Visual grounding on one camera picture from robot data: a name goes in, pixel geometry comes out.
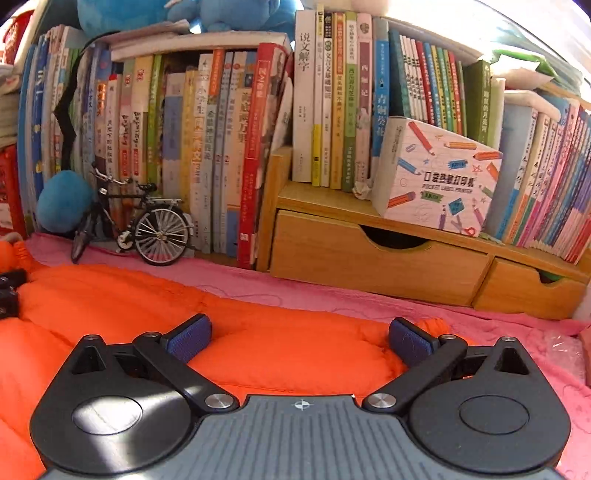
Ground small blue plush toy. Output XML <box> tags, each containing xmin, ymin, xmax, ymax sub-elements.
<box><xmin>166</xmin><ymin>0</ymin><xmax>296</xmax><ymax>33</ymax></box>

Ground stack of paper booklets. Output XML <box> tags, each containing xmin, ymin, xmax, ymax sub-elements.
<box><xmin>0</xmin><ymin>65</ymin><xmax>24</xmax><ymax>148</ymax></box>

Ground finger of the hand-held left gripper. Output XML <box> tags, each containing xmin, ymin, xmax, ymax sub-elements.
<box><xmin>0</xmin><ymin>270</ymin><xmax>27</xmax><ymax>319</ymax></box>

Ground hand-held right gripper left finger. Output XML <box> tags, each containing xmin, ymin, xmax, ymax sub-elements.
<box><xmin>62</xmin><ymin>314</ymin><xmax>239</xmax><ymax>413</ymax></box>

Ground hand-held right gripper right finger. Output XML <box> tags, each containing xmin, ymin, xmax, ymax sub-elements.
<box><xmin>362</xmin><ymin>318</ymin><xmax>541</xmax><ymax>413</ymax></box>

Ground orange puffer jacket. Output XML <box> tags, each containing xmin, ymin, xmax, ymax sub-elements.
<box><xmin>0</xmin><ymin>240</ymin><xmax>476</xmax><ymax>480</ymax></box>

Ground clear plastic wrapper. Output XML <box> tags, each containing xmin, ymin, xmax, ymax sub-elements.
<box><xmin>542</xmin><ymin>325</ymin><xmax>591</xmax><ymax>386</ymax></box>

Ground stack of green booklets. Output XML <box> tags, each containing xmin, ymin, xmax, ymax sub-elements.
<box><xmin>489</xmin><ymin>39</ymin><xmax>573</xmax><ymax>90</ymax></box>

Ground black strap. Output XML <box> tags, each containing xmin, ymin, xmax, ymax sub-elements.
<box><xmin>53</xmin><ymin>37</ymin><xmax>112</xmax><ymax>176</ymax></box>

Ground large red plastic basket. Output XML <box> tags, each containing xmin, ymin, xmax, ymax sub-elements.
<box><xmin>0</xmin><ymin>143</ymin><xmax>28</xmax><ymax>241</ymax></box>

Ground wooden drawer organizer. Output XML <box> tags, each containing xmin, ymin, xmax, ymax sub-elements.
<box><xmin>256</xmin><ymin>145</ymin><xmax>591</xmax><ymax>321</ymax></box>

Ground black model bicycle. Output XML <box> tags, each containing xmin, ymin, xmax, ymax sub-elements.
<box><xmin>70</xmin><ymin>161</ymin><xmax>197</xmax><ymax>267</ymax></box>

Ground small red plastic basket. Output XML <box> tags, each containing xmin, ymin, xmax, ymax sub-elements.
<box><xmin>0</xmin><ymin>11</ymin><xmax>35</xmax><ymax>65</ymax></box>

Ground white pencil-print box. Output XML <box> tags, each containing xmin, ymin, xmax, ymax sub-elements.
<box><xmin>372</xmin><ymin>116</ymin><xmax>504</xmax><ymax>238</ymax></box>

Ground row of books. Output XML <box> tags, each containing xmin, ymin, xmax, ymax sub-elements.
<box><xmin>16</xmin><ymin>2</ymin><xmax>591</xmax><ymax>271</ymax></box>

